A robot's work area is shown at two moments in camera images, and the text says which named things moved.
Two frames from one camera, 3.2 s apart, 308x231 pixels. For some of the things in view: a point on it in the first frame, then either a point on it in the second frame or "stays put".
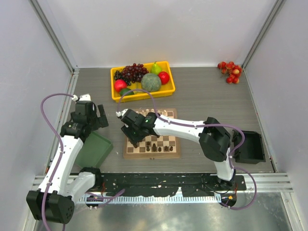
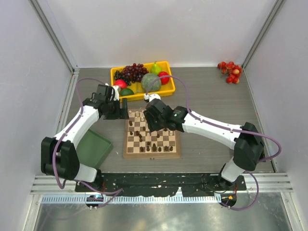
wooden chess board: [155, 147] stays put
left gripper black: [98, 119] → [124, 109]
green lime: [123, 90] stays put
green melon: [150, 82] stays put
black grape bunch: [118, 75] stays put
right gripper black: [131, 135] → [149, 118]
